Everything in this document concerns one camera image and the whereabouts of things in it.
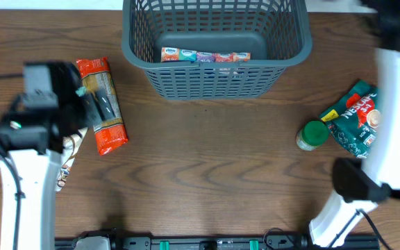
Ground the green Nescafe coffee bag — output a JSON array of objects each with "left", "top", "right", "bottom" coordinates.
[{"left": 319, "top": 81, "right": 381, "bottom": 158}]

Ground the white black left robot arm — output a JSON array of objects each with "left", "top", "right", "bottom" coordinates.
[{"left": 0, "top": 61, "right": 113, "bottom": 249}]

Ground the multicolour tissue pack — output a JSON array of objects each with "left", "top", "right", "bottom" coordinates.
[{"left": 160, "top": 47, "right": 251, "bottom": 63}]

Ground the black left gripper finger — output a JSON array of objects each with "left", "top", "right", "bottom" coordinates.
[
  {"left": 94, "top": 90, "right": 115, "bottom": 121},
  {"left": 81, "top": 94, "right": 102, "bottom": 126}
]

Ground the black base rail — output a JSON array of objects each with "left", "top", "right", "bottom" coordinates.
[{"left": 54, "top": 225, "right": 381, "bottom": 250}]

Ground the green lid glass jar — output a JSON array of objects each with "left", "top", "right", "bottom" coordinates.
[{"left": 296, "top": 121, "right": 329, "bottom": 151}]

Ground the grey plastic mesh basket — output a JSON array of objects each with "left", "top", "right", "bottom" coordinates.
[{"left": 122, "top": 0, "right": 313, "bottom": 100}]

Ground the teal small snack packet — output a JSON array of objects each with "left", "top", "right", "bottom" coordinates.
[{"left": 76, "top": 86, "right": 87, "bottom": 97}]

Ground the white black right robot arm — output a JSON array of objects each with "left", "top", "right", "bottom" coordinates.
[{"left": 309, "top": 1, "right": 400, "bottom": 249}]

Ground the beige cream snack pouch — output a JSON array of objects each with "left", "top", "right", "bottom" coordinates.
[{"left": 55, "top": 128, "right": 88, "bottom": 192}]

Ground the orange spaghetti package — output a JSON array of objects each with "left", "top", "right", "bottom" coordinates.
[{"left": 76, "top": 57, "right": 128, "bottom": 156}]

